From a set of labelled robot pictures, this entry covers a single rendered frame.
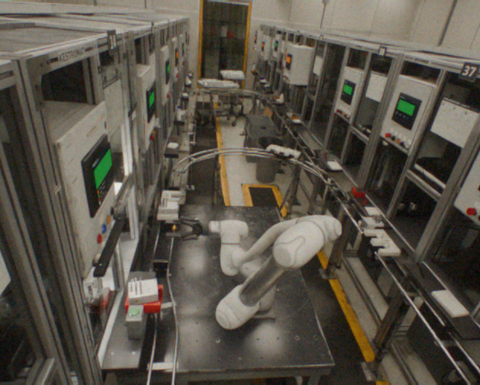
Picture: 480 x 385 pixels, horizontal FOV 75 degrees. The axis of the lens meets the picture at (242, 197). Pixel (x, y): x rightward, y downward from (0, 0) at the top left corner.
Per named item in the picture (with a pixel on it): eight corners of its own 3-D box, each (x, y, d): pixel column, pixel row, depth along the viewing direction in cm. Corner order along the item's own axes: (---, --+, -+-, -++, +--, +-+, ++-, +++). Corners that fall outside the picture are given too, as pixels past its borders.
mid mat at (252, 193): (292, 223, 389) (292, 222, 388) (248, 222, 382) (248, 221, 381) (276, 185, 475) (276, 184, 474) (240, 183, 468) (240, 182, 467)
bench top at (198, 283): (333, 369, 160) (335, 364, 158) (115, 378, 146) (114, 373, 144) (276, 210, 289) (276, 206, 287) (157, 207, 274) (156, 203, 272)
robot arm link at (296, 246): (252, 315, 174) (225, 340, 159) (234, 292, 178) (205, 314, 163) (335, 240, 122) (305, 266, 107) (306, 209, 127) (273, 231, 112)
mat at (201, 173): (233, 220, 383) (233, 219, 382) (183, 218, 375) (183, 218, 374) (217, 101, 885) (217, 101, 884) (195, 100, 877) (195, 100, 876)
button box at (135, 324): (142, 338, 135) (140, 319, 129) (123, 338, 134) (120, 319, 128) (145, 322, 142) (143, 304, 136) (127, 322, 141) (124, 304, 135)
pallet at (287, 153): (265, 155, 363) (266, 147, 358) (269, 151, 374) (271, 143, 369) (295, 163, 350) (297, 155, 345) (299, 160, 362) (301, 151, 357)
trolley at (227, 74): (244, 114, 801) (249, 74, 753) (222, 114, 786) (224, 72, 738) (236, 105, 871) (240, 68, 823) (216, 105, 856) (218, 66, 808)
